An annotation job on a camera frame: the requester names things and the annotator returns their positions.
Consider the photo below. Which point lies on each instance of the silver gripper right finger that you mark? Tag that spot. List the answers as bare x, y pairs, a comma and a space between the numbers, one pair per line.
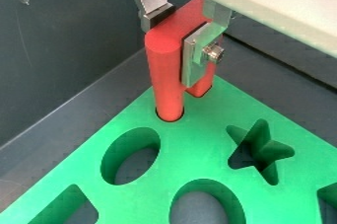
201, 47

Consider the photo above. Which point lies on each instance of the red square-circle peg object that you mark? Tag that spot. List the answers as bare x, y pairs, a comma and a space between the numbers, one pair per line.
164, 51

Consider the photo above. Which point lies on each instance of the green shape sorter block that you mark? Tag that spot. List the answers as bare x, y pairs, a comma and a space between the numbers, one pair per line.
267, 169

